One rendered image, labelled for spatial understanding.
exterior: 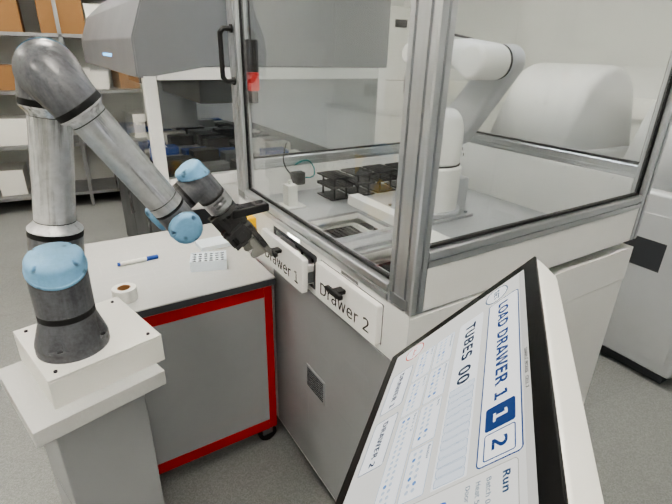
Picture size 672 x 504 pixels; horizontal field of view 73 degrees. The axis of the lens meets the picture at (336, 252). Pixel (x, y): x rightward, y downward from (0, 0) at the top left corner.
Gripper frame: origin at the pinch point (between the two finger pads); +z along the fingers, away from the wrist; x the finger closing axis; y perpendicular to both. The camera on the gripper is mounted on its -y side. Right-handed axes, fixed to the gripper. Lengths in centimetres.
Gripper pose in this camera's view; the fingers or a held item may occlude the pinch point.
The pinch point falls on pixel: (268, 249)
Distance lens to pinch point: 139.6
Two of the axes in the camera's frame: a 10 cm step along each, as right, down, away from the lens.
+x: 5.3, 3.5, -7.7
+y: -7.1, 6.8, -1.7
